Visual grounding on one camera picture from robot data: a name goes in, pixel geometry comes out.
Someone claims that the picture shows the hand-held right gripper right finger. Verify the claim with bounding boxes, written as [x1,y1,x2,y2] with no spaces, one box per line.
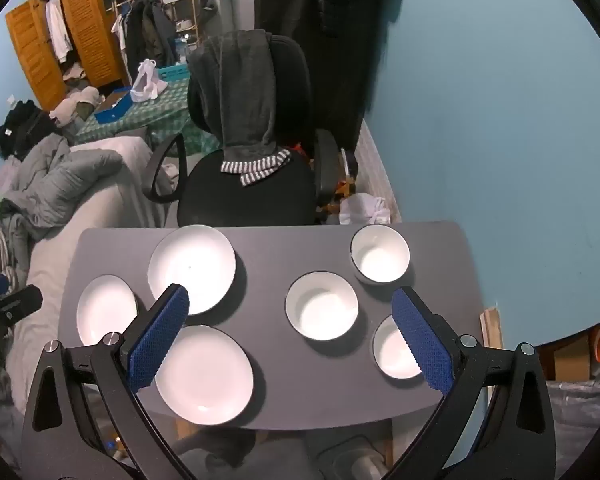
[387,286,556,480]

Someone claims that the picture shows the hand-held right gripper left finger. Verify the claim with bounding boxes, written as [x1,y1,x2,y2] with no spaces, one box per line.
[21,284,197,480]

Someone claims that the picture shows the white plate black rim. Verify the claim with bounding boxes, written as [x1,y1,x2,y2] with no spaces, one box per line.
[154,325,255,426]
[76,275,139,347]
[147,225,237,316]

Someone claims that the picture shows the white bowl black rim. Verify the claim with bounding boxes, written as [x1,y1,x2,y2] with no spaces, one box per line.
[350,224,411,285]
[372,314,426,381]
[285,271,359,343]

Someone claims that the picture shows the wooden planks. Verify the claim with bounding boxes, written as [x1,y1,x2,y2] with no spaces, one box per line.
[480,307,504,352]

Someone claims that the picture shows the grey duvet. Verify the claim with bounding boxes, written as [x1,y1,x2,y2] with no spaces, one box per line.
[0,134,126,233]

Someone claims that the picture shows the white crumpled bag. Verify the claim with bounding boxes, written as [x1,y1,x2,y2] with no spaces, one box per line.
[338,192,392,226]

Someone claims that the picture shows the cardboard box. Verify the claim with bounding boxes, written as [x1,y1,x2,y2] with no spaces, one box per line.
[537,339,595,382]

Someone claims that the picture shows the black bag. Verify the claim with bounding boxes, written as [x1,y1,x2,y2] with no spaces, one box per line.
[0,100,63,162]

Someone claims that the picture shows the orange brown toy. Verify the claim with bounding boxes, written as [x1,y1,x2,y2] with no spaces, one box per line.
[315,176,357,217]

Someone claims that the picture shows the black office chair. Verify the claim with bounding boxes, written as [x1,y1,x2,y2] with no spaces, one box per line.
[142,35,348,228]

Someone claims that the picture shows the white radiator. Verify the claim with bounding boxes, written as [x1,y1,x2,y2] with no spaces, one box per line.
[355,119,403,223]

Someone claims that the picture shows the clear plastic sheet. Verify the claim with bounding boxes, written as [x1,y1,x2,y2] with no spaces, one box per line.
[545,377,600,480]

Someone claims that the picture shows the pile of grey clothes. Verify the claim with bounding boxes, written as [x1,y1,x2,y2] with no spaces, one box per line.
[49,62,106,128]

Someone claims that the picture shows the blue flat box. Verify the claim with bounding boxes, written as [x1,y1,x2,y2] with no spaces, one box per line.
[94,91,132,125]

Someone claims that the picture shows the green checkered tablecloth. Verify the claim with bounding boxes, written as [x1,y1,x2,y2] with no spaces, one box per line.
[74,77,222,155]

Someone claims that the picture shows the grey hoodie striped cuffs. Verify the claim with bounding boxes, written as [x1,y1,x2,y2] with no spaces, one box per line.
[187,30,292,187]

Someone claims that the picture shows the white plastic bag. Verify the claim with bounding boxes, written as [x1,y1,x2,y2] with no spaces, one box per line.
[130,59,162,104]

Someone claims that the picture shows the white hanging shirt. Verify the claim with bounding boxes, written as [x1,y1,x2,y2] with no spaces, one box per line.
[45,0,74,64]

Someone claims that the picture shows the teal plastic crate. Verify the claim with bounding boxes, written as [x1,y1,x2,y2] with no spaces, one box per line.
[157,64,191,84]

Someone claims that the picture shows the wooden louvred wardrobe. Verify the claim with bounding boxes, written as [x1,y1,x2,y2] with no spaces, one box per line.
[5,0,131,111]

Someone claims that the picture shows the clothes rack with dark clothes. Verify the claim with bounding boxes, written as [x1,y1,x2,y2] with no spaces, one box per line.
[111,0,179,83]

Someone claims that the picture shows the black hanging coats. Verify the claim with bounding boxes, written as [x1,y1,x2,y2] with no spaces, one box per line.
[235,0,397,153]

